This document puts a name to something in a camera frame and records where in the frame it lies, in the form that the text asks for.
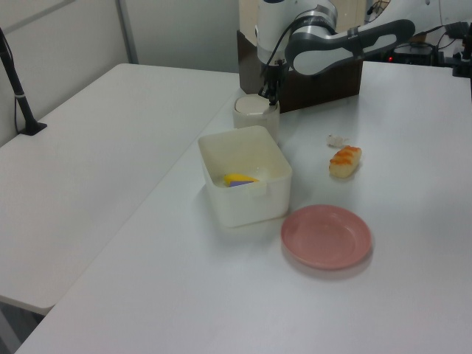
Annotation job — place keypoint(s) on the open white plastic storage box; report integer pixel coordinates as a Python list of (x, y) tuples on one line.
[(250, 206)]

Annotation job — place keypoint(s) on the black clamp mount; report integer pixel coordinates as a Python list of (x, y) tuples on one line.
[(462, 65)]

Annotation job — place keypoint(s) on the black device with red light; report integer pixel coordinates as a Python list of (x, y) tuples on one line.
[(413, 55)]

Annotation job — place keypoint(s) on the toy bread with orange glaze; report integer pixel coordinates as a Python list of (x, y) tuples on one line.
[(344, 162)]

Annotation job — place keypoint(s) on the black camera stand pole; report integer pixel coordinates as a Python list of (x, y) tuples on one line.
[(17, 94)]

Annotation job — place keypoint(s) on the dark brown wooden drawer box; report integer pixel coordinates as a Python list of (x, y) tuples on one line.
[(317, 92)]

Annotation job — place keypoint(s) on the small beige lidded trash can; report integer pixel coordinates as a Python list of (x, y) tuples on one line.
[(254, 119)]

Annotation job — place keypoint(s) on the pink plastic plate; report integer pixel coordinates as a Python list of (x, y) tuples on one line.
[(326, 237)]

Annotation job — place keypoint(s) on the crumpled white paper scrap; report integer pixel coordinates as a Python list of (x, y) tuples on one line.
[(335, 141)]

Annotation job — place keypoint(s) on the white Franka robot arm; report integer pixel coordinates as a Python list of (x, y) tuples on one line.
[(321, 51)]

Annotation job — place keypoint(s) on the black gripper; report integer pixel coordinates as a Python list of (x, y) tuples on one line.
[(274, 73)]

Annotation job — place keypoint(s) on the yellow and purple toy block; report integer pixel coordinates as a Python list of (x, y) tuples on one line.
[(237, 179)]

